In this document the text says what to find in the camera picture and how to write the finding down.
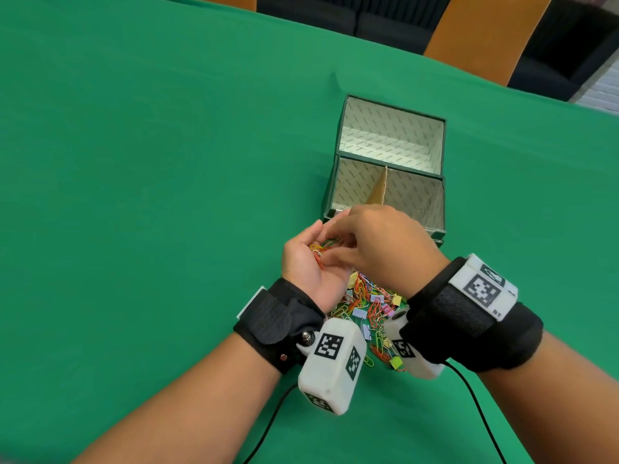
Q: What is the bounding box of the person's left hand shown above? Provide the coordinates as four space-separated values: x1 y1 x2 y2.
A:
281 219 356 314

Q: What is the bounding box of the person's right hand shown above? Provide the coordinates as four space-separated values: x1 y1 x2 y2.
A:
319 204 451 300

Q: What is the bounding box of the handful of coloured paper clips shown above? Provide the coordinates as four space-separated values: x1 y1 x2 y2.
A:
309 238 342 267

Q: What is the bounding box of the person's right forearm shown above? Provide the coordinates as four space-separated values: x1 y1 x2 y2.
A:
476 331 619 464

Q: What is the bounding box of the person's left forearm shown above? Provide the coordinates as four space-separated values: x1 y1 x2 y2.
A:
73 332 283 464

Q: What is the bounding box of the green box with divider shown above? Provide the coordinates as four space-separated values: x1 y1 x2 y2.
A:
322 154 447 248

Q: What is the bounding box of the brown cardboard divider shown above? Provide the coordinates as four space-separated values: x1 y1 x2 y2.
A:
365 165 389 207

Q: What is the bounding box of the pile of coloured clips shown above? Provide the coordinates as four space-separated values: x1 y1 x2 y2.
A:
329 270 412 372

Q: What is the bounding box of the white marker tag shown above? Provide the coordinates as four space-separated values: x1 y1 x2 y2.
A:
236 286 267 320

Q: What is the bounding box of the white marker block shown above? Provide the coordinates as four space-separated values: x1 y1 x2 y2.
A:
448 253 519 322

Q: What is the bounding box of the green tablecloth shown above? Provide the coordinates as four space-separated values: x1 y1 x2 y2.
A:
0 0 619 464

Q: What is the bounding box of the black sofa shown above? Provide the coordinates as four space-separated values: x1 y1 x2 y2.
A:
256 0 619 103

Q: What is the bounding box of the black left wrist strap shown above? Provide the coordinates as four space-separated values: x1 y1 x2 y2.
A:
233 277 326 375

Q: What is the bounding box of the black wrist strap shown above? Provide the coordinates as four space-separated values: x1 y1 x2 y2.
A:
399 256 545 373
233 277 326 375

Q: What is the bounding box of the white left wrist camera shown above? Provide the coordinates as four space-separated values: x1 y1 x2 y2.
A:
297 318 367 415

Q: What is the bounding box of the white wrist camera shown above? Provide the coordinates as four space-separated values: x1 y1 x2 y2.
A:
383 306 446 381
297 318 367 415

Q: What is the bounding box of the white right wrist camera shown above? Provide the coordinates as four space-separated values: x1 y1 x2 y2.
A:
383 306 446 381

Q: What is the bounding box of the black right wrist strap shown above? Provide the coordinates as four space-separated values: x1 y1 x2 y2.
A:
399 256 545 373

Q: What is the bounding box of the black cable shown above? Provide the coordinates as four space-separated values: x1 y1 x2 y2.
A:
242 383 300 464
442 361 508 464

